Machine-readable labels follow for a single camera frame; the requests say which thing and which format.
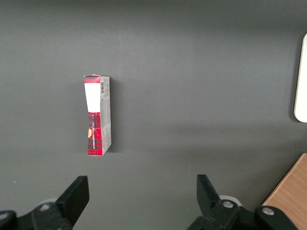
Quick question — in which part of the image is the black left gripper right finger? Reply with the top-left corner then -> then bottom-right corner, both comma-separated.
186,174 -> 298,230

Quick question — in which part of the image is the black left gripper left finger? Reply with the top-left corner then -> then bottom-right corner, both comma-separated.
0,175 -> 90,230

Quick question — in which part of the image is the wooden drawer cabinet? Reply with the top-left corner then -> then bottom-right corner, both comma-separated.
261,152 -> 307,230

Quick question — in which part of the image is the red tartan cardboard box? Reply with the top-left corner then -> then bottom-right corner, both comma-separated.
83,74 -> 112,157

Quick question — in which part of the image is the white rectangular plastic tray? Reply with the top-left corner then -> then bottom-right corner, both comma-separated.
294,33 -> 307,123

